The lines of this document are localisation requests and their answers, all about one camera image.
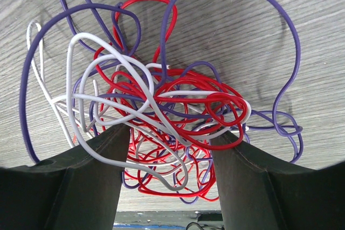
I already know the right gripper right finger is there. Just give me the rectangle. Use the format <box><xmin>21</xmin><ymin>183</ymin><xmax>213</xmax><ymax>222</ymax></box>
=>
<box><xmin>211</xmin><ymin>133</ymin><xmax>344</xmax><ymax>229</ymax></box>

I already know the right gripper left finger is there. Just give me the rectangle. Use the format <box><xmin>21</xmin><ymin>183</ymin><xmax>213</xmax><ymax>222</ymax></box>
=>
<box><xmin>0</xmin><ymin>123</ymin><xmax>132</xmax><ymax>230</ymax></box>

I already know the red cable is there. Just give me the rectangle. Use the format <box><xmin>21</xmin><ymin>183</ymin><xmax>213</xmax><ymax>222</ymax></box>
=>
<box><xmin>93</xmin><ymin>0</ymin><xmax>249</xmax><ymax>201</ymax></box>

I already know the purple cable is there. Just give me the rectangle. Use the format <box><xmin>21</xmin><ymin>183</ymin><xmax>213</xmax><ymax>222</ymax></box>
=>
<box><xmin>19</xmin><ymin>0</ymin><xmax>304</xmax><ymax>204</ymax></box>

